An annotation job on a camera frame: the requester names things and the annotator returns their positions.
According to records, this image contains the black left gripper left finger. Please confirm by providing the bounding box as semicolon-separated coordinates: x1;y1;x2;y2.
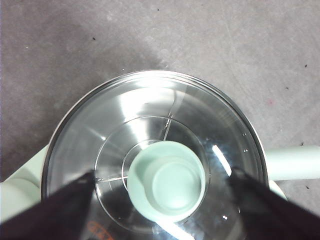
0;171;95;240

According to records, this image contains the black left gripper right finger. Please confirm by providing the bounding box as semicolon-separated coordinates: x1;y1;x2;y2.
228;167;320;240

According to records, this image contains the mint green pot with handle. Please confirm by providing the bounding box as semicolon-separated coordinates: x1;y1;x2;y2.
41;69;320;240

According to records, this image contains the mint green breakfast machine base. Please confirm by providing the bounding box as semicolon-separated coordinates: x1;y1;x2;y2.
7;146;288;201

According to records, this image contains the glass lid with green knob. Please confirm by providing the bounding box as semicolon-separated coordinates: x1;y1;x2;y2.
41;69;270;240

